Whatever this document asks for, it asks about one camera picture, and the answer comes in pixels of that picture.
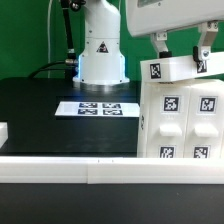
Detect white marker sheet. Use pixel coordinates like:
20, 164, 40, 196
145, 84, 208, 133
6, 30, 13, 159
55, 101, 140, 118

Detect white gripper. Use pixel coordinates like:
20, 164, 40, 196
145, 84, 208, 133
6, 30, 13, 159
125, 0, 224, 62

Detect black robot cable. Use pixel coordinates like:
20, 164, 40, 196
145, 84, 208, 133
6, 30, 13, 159
27, 0, 81, 80

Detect small white cabinet top box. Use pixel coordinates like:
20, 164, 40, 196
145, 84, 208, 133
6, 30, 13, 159
140, 52, 224, 82

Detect white cabinet door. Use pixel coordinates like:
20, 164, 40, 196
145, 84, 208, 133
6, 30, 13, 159
184, 80, 224, 159
147, 84, 190, 158

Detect white cabinet body box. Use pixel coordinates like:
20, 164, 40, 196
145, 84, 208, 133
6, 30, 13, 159
137, 79, 220, 158

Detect white thin cable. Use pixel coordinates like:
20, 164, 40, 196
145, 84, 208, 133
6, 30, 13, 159
47, 0, 54, 79

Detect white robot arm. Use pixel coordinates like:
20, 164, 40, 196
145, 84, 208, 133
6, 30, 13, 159
60, 0, 224, 87

